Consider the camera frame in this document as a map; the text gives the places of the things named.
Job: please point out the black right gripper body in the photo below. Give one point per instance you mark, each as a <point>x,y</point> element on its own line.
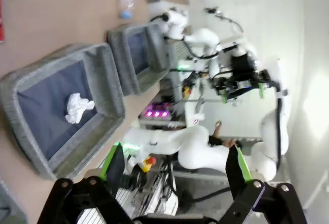
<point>241,85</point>

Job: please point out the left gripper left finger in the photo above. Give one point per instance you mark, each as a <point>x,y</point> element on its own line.
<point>115,167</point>

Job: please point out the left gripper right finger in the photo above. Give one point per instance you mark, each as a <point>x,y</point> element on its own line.
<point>234,172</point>

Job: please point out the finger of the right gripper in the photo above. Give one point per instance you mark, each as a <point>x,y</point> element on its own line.
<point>262,90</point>
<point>225,96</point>

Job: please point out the white paper ball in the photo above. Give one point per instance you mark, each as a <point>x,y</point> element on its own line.
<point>75,108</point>

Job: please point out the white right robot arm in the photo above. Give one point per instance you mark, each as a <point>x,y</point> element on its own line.
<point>195,144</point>

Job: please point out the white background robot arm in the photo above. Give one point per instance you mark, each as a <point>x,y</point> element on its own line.
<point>203,36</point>

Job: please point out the white desk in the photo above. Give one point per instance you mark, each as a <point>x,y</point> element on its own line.
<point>231,116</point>

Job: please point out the yellow emergency stop button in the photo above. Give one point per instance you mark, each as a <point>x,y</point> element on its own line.
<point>146,166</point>
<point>187,90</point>

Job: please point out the person in black shirt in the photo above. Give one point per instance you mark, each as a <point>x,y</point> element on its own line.
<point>214,140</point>

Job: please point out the white device with glowing lights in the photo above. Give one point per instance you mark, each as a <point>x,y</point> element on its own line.
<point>156,113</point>

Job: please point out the grey fabric basket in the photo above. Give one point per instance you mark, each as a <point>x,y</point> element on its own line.
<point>10,208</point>
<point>120,62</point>
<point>102,80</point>

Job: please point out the slotted aluminium base plate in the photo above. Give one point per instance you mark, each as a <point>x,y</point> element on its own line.
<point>177,54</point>
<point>154,203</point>

